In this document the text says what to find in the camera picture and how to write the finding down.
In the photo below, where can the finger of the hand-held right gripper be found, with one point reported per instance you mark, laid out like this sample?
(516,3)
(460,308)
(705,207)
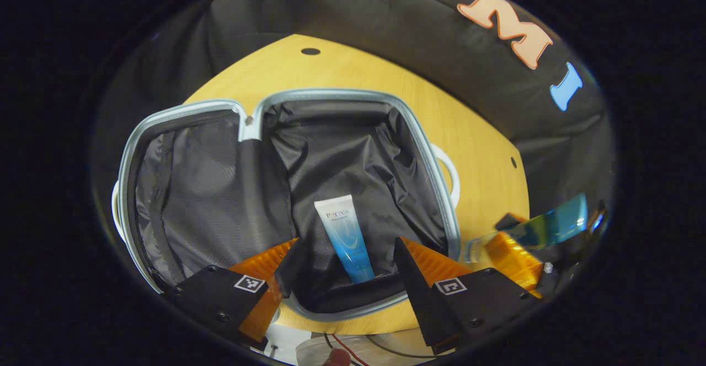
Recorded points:
(513,261)
(510,221)

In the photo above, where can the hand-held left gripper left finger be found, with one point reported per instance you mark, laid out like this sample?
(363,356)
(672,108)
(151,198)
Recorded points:
(287,269)

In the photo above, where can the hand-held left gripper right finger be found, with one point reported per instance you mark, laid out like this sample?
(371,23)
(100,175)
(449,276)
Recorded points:
(413,289)

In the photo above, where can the green blue skincare tube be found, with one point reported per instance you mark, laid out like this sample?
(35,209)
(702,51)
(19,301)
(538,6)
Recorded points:
(551,225)

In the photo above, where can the white blue skincare tube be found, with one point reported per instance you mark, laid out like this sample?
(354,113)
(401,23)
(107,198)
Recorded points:
(342,233)

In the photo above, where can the light blue suitcase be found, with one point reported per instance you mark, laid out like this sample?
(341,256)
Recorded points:
(220,189)

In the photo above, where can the white round object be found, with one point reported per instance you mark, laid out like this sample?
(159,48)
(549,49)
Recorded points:
(314,352)

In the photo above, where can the black backdrop cloth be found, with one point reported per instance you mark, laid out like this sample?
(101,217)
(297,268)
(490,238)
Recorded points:
(386,19)

